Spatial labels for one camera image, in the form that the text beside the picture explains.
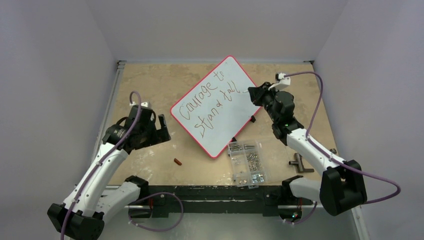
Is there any brown marker cap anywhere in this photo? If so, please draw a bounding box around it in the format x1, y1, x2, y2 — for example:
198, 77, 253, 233
173, 158, 182, 166

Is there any pink framed whiteboard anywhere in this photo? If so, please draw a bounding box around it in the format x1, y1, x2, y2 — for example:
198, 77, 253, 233
170, 55, 259, 159

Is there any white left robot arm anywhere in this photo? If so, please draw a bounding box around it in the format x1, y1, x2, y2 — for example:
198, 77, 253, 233
47, 105, 171, 240

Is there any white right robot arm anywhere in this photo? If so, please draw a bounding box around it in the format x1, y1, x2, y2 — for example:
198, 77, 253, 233
247, 82, 368, 216

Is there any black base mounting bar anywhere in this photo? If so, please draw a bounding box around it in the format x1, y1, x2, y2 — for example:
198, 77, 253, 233
116, 175, 316, 219

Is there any clear screw organizer box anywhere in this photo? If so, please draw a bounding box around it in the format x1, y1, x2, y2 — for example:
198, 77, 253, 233
227, 140, 268, 189

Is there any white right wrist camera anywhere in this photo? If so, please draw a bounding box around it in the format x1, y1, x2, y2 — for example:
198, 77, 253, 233
268, 72, 291, 92

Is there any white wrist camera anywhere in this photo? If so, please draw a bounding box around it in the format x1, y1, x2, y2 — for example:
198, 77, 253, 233
129, 101, 152, 108
268, 72, 291, 92

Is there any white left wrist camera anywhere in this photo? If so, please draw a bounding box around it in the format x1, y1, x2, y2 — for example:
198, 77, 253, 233
129, 101, 152, 108

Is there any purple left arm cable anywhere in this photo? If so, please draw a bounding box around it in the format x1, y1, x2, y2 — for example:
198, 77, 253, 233
59, 91, 143, 240

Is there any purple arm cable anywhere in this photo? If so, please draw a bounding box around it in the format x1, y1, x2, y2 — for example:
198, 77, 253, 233
283, 70, 402, 205
59, 91, 143, 240

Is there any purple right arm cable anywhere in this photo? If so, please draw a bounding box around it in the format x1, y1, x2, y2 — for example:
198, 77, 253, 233
283, 70, 402, 205

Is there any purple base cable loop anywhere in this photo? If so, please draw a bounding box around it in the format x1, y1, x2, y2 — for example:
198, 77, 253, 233
128, 192, 184, 233

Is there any black metal bracket tool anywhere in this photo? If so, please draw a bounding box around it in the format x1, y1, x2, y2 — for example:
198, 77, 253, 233
288, 148, 337, 174

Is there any aluminium table frame rail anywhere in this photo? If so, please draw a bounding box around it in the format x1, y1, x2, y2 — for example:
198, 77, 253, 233
59, 60, 127, 240

